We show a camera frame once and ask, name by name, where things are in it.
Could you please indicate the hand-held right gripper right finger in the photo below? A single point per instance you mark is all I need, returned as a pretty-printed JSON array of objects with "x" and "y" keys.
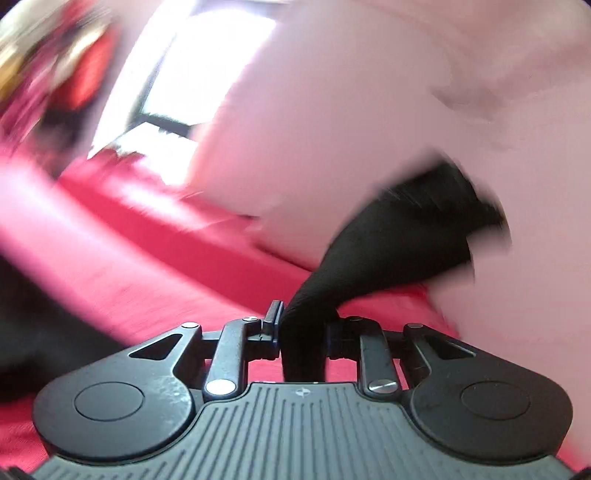
[{"x": 371, "y": 355}]

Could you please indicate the pink pillow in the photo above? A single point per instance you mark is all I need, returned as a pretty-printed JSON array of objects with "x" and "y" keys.
[{"x": 323, "y": 138}]

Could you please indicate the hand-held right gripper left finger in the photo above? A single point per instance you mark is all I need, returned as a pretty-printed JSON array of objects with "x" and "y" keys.
[{"x": 231, "y": 350}]

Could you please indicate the black hanging garment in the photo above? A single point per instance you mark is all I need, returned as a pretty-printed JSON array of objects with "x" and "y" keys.
[{"x": 69, "y": 134}]

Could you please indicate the black window frame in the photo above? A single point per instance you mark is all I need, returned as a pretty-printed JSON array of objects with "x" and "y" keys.
[{"x": 203, "y": 69}]

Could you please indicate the red bed sheet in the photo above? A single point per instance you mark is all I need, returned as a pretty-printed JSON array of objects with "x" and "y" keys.
[{"x": 184, "y": 226}]

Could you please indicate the pink blanket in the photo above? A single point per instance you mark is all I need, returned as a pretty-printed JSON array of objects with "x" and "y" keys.
[{"x": 152, "y": 295}]

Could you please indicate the red patterned hanging cloth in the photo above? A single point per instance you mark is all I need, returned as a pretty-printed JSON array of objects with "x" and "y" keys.
[{"x": 87, "y": 69}]

